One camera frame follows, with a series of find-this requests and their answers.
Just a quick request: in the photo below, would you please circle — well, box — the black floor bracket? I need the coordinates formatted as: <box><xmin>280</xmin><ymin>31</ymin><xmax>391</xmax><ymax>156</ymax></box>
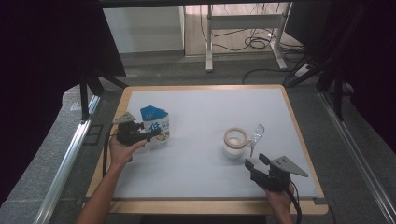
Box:
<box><xmin>83</xmin><ymin>124</ymin><xmax>105</xmax><ymax>147</ymax></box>

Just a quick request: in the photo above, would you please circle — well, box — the person's left hand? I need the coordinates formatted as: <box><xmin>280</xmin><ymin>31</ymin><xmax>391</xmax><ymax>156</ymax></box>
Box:
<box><xmin>108</xmin><ymin>136</ymin><xmax>148</xmax><ymax>167</ymax></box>

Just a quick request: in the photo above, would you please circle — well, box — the white and blue salt bag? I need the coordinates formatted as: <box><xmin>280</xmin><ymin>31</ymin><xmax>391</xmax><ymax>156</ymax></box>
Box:
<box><xmin>139</xmin><ymin>105</ymin><xmax>171</xmax><ymax>149</ymax></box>

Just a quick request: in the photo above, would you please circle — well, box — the black metal stand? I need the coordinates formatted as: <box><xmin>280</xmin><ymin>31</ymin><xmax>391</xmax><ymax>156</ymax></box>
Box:
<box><xmin>281</xmin><ymin>6</ymin><xmax>356</xmax><ymax>122</ymax></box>

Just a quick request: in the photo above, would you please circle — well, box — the person's right hand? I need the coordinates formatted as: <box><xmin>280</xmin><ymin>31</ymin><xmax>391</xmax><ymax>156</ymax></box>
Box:
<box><xmin>262</xmin><ymin>184</ymin><xmax>295</xmax><ymax>213</ymax></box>

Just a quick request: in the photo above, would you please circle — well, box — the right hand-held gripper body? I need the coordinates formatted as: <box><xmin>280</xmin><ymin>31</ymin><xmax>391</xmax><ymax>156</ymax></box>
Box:
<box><xmin>251</xmin><ymin>156</ymin><xmax>309</xmax><ymax>192</ymax></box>

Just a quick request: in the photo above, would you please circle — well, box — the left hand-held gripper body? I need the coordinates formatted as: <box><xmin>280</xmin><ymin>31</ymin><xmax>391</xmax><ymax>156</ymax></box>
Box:
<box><xmin>113</xmin><ymin>111</ymin><xmax>148</xmax><ymax>146</ymax></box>

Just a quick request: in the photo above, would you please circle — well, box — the white metal desk frame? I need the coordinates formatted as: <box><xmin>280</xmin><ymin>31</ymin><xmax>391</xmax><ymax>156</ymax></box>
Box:
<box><xmin>205</xmin><ymin>3</ymin><xmax>292</xmax><ymax>73</ymax></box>

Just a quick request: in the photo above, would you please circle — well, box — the aluminium floor rail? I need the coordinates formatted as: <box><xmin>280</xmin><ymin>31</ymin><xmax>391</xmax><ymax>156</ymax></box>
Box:
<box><xmin>34</xmin><ymin>94</ymin><xmax>102</xmax><ymax>224</ymax></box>
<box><xmin>319</xmin><ymin>91</ymin><xmax>396</xmax><ymax>224</ymax></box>

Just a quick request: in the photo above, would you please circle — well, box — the tangle of black floor cables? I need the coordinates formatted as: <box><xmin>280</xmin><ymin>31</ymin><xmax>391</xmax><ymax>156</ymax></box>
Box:
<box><xmin>199</xmin><ymin>3</ymin><xmax>305</xmax><ymax>85</ymax></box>

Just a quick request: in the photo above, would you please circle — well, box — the glass jar with wooden rim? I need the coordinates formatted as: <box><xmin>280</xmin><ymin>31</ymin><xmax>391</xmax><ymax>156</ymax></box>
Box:
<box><xmin>221</xmin><ymin>123</ymin><xmax>266</xmax><ymax>161</ymax></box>

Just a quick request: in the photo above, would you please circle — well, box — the black tripod stand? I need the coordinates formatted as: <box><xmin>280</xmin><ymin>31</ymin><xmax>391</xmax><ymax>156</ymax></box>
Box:
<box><xmin>78</xmin><ymin>66</ymin><xmax>129</xmax><ymax>121</ymax></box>

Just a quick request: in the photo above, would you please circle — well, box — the white table mat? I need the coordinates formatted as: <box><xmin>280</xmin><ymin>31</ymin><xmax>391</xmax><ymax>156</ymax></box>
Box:
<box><xmin>111</xmin><ymin>88</ymin><xmax>319</xmax><ymax>200</ymax></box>

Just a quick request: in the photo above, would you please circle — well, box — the left hand-held gripper black cable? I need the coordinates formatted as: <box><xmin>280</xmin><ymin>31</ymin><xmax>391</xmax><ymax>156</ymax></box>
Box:
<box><xmin>102</xmin><ymin>131</ymin><xmax>119</xmax><ymax>172</ymax></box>

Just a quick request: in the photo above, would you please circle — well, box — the black curtain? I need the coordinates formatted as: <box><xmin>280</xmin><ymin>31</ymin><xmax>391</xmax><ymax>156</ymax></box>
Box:
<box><xmin>0</xmin><ymin>0</ymin><xmax>126</xmax><ymax>204</ymax></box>
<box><xmin>284</xmin><ymin>0</ymin><xmax>396</xmax><ymax>157</ymax></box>

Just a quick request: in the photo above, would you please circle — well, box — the white cabinet panel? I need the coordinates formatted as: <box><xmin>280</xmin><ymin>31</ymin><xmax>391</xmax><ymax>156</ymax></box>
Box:
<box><xmin>102</xmin><ymin>6</ymin><xmax>185</xmax><ymax>54</ymax></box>

